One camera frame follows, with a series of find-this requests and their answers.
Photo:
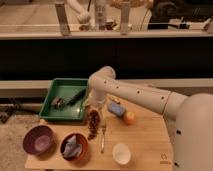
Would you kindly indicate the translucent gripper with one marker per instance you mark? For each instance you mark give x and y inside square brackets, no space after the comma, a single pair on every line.
[100,113]

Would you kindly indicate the silver fork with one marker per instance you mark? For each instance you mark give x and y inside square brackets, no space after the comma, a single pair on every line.
[103,128]

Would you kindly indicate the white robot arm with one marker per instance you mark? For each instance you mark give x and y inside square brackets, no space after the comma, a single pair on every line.
[193,147]

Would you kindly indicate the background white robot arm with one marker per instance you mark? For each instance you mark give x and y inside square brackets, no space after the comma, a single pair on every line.
[83,16]

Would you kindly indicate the dark grape bunch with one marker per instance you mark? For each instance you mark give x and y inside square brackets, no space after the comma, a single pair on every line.
[93,124]

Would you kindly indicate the orange fruit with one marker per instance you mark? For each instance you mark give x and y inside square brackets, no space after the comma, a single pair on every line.
[129,118]

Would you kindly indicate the red-brown bowl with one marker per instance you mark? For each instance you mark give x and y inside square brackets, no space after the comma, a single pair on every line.
[80,139]

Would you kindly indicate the green plastic tray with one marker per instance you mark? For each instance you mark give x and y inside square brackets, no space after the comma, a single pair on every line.
[64,87]

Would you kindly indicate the black brush in tray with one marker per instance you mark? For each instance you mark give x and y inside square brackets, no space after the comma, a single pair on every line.
[59,102]

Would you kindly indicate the blue-grey cloth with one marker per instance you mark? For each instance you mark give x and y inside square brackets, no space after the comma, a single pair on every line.
[72,148]

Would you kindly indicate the purple bowl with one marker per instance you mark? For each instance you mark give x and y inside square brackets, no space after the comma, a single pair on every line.
[38,140]

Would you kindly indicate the white background bottle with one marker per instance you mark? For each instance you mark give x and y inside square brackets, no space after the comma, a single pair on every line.
[100,14]

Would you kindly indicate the yellow-handled utensil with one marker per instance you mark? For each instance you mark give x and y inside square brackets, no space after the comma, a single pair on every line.
[114,99]

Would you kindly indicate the wooden post right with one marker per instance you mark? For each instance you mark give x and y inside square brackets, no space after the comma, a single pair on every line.
[125,12]

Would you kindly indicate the wooden post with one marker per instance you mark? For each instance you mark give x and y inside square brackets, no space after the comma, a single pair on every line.
[62,19]
[125,12]

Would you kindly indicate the wooden post left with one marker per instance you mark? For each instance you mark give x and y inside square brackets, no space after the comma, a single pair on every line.
[62,19]

